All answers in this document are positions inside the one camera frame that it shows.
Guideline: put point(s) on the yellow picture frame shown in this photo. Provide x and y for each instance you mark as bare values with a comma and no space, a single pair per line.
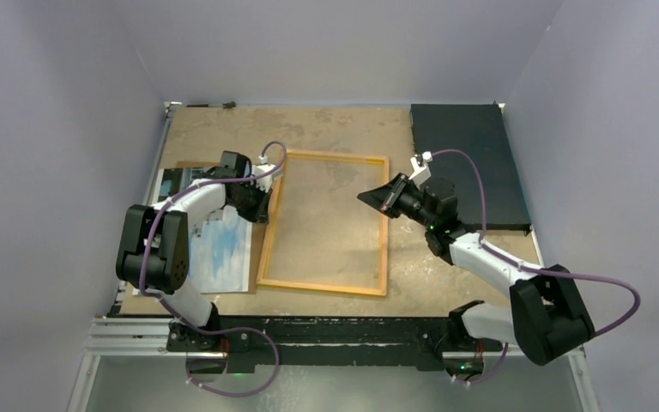
262,278

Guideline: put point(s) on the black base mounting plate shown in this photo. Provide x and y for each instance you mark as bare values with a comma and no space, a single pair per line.
428,344

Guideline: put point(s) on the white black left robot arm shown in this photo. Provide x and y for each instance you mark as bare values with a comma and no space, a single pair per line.
154,250

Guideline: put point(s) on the clear frame glass pane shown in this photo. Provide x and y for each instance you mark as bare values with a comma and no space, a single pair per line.
325,234

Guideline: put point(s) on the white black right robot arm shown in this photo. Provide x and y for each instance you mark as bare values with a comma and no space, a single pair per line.
546,316

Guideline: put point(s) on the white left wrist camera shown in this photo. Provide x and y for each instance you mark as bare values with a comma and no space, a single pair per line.
267,173

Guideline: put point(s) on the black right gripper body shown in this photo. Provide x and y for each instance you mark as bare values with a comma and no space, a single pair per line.
410,205

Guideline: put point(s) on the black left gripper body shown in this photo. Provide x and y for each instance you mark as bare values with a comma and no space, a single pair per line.
251,200

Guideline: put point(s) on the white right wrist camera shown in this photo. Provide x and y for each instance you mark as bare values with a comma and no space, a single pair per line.
420,163

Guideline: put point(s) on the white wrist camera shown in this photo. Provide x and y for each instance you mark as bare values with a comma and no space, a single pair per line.
420,163
267,173

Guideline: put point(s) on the building and sky photo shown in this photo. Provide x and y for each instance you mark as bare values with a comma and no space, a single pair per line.
170,181

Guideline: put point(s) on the dark green flat box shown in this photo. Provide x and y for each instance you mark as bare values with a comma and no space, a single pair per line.
472,152

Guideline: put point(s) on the brown frame backing board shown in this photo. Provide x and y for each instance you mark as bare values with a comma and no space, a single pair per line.
258,250

